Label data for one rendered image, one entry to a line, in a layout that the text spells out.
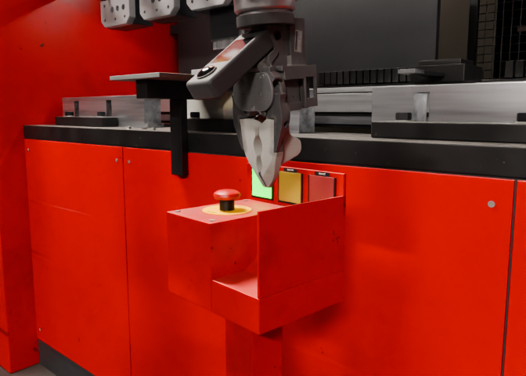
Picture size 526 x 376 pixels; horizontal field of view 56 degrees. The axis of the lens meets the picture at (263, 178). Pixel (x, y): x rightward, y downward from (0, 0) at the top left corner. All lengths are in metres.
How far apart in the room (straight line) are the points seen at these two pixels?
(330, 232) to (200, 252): 0.18
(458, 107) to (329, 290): 0.41
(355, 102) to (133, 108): 0.66
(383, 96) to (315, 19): 0.80
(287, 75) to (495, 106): 0.41
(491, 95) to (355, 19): 0.82
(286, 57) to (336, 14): 1.07
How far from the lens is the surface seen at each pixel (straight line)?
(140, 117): 1.51
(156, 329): 1.40
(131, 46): 2.14
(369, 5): 1.64
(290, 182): 0.74
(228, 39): 1.28
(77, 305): 1.74
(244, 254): 0.69
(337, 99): 1.34
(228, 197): 0.70
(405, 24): 1.57
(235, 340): 0.74
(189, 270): 0.70
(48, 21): 1.98
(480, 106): 0.91
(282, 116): 0.59
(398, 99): 0.97
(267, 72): 0.60
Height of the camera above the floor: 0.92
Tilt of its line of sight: 8 degrees down
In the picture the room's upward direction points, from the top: straight up
